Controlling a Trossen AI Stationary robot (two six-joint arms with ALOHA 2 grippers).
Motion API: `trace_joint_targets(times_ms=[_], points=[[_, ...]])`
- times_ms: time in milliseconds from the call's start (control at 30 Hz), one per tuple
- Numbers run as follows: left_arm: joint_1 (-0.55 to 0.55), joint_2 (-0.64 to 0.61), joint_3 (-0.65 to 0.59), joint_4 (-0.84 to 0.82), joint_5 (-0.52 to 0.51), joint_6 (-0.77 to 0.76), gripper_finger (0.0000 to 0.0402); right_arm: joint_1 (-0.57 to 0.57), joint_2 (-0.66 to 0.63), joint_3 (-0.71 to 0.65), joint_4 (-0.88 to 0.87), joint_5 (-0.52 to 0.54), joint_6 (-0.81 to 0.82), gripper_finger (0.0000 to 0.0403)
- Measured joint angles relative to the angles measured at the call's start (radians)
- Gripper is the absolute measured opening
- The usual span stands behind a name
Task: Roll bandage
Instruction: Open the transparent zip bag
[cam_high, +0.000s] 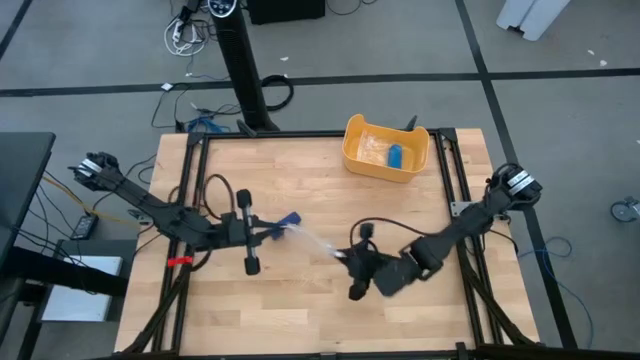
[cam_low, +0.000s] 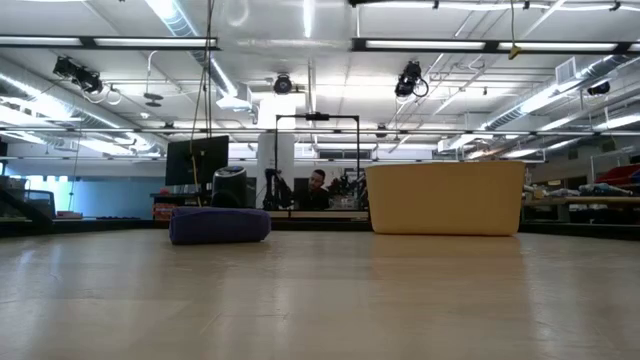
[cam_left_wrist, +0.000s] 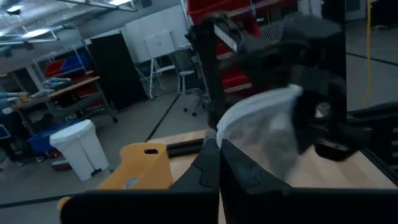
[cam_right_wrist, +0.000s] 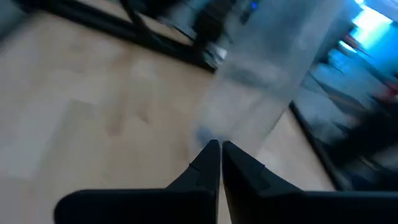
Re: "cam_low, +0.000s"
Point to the black computer monitor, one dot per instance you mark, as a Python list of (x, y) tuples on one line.
[(200, 160)]

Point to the small black ceiling reel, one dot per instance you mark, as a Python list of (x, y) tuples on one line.
[(599, 88)]

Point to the black ceiling disc fixture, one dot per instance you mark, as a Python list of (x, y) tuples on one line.
[(153, 96)]

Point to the black background rig frame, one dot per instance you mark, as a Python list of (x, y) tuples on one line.
[(317, 116)]

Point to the black cylindrical air purifier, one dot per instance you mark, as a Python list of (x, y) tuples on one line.
[(229, 190)]

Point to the yellow plastic tub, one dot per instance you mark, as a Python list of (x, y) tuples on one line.
[(445, 200)]

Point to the purple elastic bandage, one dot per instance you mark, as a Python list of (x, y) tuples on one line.
[(220, 227)]

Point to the round black ceiling reel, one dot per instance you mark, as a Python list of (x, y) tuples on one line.
[(283, 84)]

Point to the overhead light bar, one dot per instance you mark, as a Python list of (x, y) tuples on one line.
[(425, 45), (150, 42)]

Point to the person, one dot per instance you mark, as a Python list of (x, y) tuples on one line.
[(315, 197)]

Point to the white pillar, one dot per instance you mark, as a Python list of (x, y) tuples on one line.
[(285, 150)]

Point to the white ceiling vent grille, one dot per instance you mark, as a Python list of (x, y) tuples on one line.
[(566, 71)]

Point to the silver ventilation duct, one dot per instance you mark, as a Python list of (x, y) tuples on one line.
[(550, 92), (172, 17)]

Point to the black ceiling camera device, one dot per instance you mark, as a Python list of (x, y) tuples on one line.
[(407, 82)]

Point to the background work table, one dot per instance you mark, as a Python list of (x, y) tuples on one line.
[(600, 201)]

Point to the red box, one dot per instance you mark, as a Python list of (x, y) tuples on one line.
[(161, 210)]

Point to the red storage bin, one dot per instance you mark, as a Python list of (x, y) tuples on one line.
[(620, 176)]

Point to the background black robot arm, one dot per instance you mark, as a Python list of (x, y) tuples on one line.
[(350, 187), (272, 190)]

